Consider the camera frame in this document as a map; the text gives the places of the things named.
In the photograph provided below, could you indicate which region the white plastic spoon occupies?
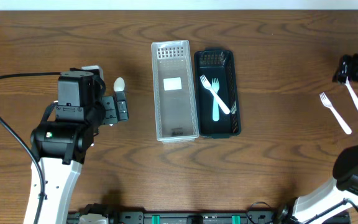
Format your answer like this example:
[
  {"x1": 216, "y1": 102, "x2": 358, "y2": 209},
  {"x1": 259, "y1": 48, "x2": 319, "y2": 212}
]
[
  {"x1": 114, "y1": 77, "x2": 126, "y2": 92},
  {"x1": 345, "y1": 78, "x2": 358, "y2": 111}
]

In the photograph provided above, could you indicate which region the white plastic fork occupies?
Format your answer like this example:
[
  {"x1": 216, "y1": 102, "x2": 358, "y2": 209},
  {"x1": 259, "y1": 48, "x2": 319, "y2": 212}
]
[
  {"x1": 319, "y1": 92, "x2": 352, "y2": 135},
  {"x1": 200, "y1": 75, "x2": 230, "y2": 114},
  {"x1": 211, "y1": 78, "x2": 219, "y2": 121}
]

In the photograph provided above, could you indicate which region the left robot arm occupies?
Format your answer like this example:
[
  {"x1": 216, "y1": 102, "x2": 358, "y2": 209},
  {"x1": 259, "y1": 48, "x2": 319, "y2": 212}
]
[{"x1": 24, "y1": 65, "x2": 129, "y2": 223}]

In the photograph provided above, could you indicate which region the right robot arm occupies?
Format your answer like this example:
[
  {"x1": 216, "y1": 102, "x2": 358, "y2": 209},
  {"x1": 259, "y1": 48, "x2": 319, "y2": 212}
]
[{"x1": 272, "y1": 54, "x2": 358, "y2": 223}]

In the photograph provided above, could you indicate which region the white label sticker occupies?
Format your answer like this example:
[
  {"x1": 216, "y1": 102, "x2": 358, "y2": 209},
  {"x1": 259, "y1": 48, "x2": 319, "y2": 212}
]
[{"x1": 163, "y1": 77, "x2": 182, "y2": 91}]

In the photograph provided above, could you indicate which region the white perforated plastic basket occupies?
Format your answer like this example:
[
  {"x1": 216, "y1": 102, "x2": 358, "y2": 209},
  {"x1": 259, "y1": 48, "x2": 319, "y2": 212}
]
[{"x1": 151, "y1": 40, "x2": 199, "y2": 143}]

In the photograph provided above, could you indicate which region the black perforated plastic basket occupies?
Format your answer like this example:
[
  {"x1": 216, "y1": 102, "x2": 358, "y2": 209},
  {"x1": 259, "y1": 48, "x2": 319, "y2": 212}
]
[{"x1": 194, "y1": 49, "x2": 241, "y2": 139}]

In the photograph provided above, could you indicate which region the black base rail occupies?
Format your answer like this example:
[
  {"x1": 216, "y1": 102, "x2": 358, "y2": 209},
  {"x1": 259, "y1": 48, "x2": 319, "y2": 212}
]
[{"x1": 66, "y1": 203, "x2": 299, "y2": 224}]

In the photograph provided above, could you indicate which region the left black cable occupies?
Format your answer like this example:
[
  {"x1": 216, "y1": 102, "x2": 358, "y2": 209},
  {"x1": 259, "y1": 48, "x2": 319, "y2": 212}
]
[{"x1": 0, "y1": 72, "x2": 62, "y2": 224}]

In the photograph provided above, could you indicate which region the black cable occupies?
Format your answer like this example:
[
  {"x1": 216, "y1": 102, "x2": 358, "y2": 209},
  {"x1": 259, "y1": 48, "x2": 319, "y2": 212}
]
[
  {"x1": 0, "y1": 72, "x2": 62, "y2": 224},
  {"x1": 303, "y1": 198, "x2": 358, "y2": 224}
]

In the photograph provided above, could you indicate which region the right black cable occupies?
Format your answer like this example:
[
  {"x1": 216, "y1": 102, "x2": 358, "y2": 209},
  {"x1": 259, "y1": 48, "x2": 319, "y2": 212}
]
[{"x1": 303, "y1": 198, "x2": 358, "y2": 224}]

